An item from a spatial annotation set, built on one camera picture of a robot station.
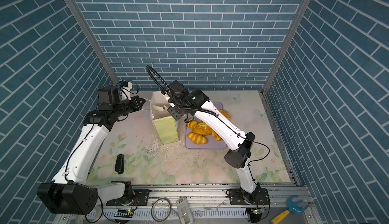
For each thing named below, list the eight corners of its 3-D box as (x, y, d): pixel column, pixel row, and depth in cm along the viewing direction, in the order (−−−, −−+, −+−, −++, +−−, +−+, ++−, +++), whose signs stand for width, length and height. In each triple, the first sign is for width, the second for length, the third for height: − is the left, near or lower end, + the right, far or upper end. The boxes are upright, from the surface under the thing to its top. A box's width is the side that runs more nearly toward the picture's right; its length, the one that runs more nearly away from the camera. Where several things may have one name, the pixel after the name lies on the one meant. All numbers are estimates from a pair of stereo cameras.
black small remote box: (117, 175, 83) (114, 172, 79) (119, 157, 89) (116, 155, 86) (123, 173, 83) (120, 171, 80) (124, 156, 89) (122, 153, 86)
